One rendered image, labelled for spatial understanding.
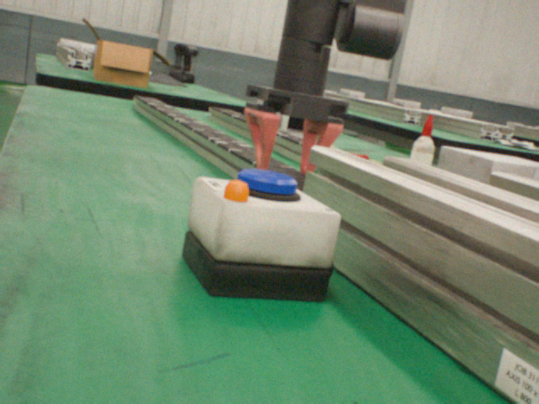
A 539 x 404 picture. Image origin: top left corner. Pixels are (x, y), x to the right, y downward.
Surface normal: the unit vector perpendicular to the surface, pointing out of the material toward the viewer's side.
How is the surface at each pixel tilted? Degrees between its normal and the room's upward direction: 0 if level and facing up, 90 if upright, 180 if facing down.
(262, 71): 90
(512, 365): 90
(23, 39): 90
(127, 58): 68
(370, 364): 0
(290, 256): 90
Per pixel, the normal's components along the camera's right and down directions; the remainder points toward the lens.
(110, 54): 0.31, -0.16
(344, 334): 0.18, -0.97
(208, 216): -0.93, -0.11
